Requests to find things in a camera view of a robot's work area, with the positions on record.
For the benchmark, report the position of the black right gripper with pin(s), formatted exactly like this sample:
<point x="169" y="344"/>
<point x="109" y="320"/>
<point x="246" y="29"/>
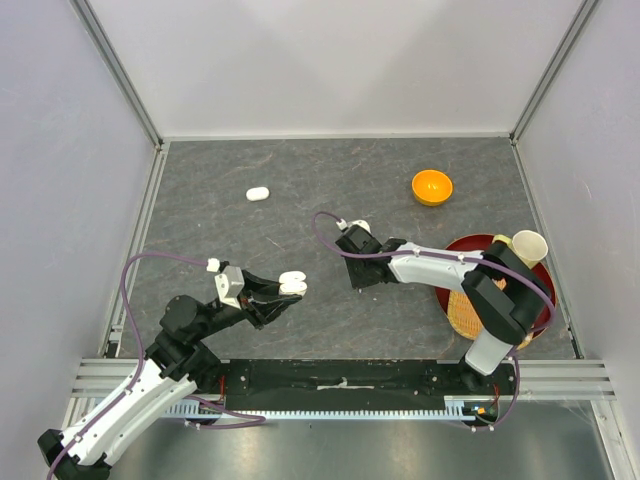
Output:
<point x="357" y="281"/>

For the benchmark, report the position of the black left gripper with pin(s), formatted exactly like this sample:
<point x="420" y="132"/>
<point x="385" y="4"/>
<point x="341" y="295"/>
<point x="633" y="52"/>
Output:
<point x="257" y="308"/>

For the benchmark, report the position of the white earbud charging case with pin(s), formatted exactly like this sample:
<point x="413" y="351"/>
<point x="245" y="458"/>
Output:
<point x="292" y="283"/>

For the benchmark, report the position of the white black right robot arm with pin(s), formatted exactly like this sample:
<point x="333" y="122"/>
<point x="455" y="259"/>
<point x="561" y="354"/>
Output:
<point x="504" y="292"/>

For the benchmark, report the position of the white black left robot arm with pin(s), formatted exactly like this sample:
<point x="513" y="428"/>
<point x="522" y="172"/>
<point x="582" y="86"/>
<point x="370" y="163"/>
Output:
<point x="174" y="366"/>

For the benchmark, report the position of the white oval closed case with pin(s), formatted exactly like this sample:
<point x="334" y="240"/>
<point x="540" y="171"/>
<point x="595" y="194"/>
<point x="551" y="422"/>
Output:
<point x="257" y="194"/>

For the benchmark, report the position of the woven bamboo tray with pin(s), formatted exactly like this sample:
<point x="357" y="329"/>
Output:
<point x="462" y="316"/>

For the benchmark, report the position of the orange plastic bowl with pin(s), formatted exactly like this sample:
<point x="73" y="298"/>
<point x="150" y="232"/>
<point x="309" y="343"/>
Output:
<point x="431" y="187"/>

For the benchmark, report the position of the red round plate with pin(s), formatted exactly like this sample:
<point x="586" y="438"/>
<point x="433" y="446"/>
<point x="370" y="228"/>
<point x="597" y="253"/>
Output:
<point x="480" y="242"/>

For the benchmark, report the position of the cream yellow mug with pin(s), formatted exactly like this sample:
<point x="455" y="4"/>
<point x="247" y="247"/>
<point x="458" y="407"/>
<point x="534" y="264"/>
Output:
<point x="529" y="246"/>

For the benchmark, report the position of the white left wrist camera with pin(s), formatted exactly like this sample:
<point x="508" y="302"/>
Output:
<point x="229" y="285"/>

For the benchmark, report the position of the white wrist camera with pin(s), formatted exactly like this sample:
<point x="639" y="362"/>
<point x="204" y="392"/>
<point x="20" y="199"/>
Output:
<point x="344" y="225"/>
<point x="229" y="285"/>

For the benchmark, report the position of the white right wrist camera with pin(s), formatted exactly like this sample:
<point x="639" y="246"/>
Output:
<point x="344" y="225"/>

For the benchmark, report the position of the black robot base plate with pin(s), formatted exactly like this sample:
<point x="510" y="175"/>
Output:
<point x="347" y="383"/>

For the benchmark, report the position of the light blue cable duct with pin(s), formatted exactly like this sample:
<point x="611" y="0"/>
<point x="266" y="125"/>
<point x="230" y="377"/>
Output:
<point x="449" y="409"/>

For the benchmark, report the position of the aluminium frame left post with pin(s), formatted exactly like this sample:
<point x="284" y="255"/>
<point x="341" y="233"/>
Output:
<point x="107" y="51"/>

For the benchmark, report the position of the aluminium frame post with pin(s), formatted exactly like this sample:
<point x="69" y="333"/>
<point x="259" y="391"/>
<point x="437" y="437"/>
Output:
<point x="107" y="51"/>
<point x="567" y="43"/>

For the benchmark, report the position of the aluminium frame right post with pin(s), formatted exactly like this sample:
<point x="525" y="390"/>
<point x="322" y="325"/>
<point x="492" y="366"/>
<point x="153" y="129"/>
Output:
<point x="567" y="43"/>

